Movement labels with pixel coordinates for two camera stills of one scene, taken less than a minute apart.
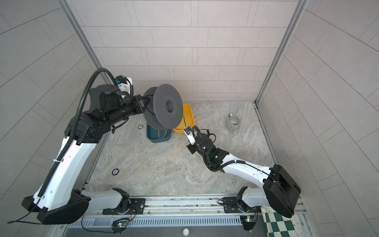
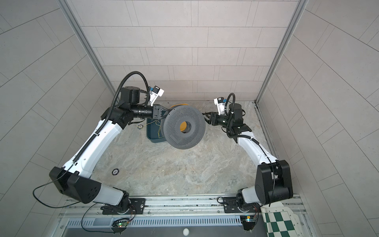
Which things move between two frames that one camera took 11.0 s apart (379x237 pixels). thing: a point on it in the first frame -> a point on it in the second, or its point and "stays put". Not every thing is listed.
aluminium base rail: (175, 212) stays put
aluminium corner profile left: (82, 38) stays put
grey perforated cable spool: (166, 106) -> (184, 127)
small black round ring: (115, 172) stays put
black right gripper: (190, 148) -> (215, 118)
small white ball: (186, 231) stays put
